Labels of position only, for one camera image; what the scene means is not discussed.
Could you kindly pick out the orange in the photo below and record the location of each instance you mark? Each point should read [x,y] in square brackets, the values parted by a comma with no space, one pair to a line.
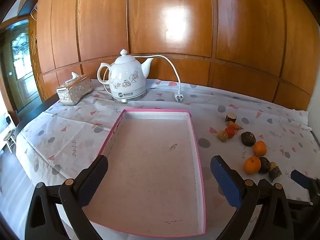
[260,148]
[252,165]

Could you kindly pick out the silver kettle base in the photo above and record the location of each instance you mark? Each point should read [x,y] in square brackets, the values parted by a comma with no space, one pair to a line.
[128,99]

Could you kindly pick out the red tomato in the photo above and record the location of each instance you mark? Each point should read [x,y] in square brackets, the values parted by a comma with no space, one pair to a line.
[230,132]

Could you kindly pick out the small yellow potato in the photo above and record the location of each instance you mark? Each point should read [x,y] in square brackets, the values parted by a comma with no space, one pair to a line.
[222,136]

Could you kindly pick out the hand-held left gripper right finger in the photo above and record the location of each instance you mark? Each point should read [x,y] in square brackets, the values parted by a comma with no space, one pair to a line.
[225,180]

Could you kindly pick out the white floral ceramic kettle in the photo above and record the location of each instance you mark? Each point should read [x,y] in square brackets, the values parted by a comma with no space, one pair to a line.
[125,77]

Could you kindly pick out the wooden door with glass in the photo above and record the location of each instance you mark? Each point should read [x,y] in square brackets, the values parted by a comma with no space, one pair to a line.
[22,62]

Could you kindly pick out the dark brown round fruit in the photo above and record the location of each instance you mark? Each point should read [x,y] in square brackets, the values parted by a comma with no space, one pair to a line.
[248,138]
[264,165]

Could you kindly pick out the lumpy yellow root piece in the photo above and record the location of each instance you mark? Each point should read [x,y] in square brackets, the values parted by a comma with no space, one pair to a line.
[273,165]

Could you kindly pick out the silver embossed tissue box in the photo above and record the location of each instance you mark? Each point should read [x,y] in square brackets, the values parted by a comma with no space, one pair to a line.
[72,92]

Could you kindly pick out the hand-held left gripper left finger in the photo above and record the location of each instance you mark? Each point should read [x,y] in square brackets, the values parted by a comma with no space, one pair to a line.
[96,177]

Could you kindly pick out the white patterned tablecloth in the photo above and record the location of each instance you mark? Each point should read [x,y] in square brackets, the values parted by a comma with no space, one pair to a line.
[62,135]

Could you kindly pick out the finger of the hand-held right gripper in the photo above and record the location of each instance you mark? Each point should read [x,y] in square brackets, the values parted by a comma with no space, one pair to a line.
[301,178]

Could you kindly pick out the wooden wardrobe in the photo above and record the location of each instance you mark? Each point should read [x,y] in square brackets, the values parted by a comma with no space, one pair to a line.
[175,17]

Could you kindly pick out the pink shallow tray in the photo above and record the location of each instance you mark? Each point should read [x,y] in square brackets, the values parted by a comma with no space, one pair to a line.
[150,167]

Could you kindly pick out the orange carrot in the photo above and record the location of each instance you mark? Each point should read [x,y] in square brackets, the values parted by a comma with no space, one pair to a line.
[236,126]

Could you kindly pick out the small wooden stool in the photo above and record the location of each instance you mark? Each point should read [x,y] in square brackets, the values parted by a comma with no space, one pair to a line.
[9,140]

